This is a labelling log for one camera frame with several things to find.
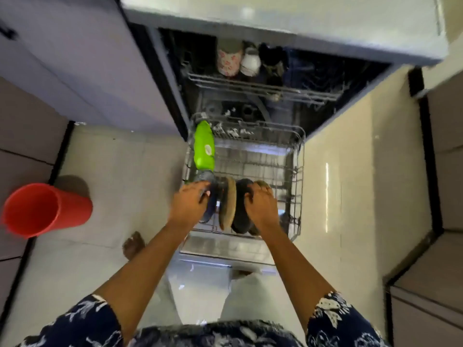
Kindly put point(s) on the person's right hand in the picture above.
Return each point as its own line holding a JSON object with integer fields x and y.
{"x": 263, "y": 211}

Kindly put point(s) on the person's left hand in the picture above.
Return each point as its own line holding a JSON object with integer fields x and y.
{"x": 188, "y": 207}

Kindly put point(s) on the person's left thumb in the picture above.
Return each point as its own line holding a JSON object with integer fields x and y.
{"x": 204, "y": 197}

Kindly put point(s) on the person's right thumb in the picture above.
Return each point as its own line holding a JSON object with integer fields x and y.
{"x": 248, "y": 204}

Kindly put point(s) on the dark blue plate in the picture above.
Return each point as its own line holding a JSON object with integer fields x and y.
{"x": 212, "y": 198}

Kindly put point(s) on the person's left forearm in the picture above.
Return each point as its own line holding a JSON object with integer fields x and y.
{"x": 141, "y": 271}

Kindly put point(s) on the person's right forearm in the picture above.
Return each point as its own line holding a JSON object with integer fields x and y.
{"x": 293, "y": 271}

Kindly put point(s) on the black plate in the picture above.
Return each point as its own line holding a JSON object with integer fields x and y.
{"x": 239, "y": 213}

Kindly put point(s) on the tan plate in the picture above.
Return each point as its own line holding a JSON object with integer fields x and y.
{"x": 228, "y": 204}

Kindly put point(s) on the green plastic cutting board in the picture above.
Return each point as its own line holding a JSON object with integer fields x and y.
{"x": 204, "y": 146}

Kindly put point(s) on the steel dishwasher door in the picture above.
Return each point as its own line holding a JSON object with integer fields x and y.
{"x": 220, "y": 249}

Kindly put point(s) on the person's left foot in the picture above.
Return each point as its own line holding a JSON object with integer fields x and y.
{"x": 134, "y": 245}

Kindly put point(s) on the light grey trousers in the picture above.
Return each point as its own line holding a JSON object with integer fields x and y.
{"x": 247, "y": 299}

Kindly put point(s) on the built-in dishwasher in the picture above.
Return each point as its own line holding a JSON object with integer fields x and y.
{"x": 318, "y": 111}

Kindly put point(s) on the navy floral shirt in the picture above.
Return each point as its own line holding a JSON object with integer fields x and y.
{"x": 217, "y": 336}

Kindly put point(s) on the floral print mug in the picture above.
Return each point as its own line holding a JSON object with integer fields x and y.
{"x": 229, "y": 59}

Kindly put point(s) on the white cup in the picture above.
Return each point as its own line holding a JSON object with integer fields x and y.
{"x": 250, "y": 63}

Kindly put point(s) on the dark cup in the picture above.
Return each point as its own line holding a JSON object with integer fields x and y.
{"x": 272, "y": 57}

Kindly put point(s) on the red plastic tumbler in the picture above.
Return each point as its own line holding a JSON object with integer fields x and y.
{"x": 39, "y": 209}

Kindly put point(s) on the grey cabinet door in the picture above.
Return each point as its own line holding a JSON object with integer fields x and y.
{"x": 90, "y": 61}

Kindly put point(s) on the beige cabinet unit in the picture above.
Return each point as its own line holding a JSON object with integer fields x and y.
{"x": 434, "y": 292}

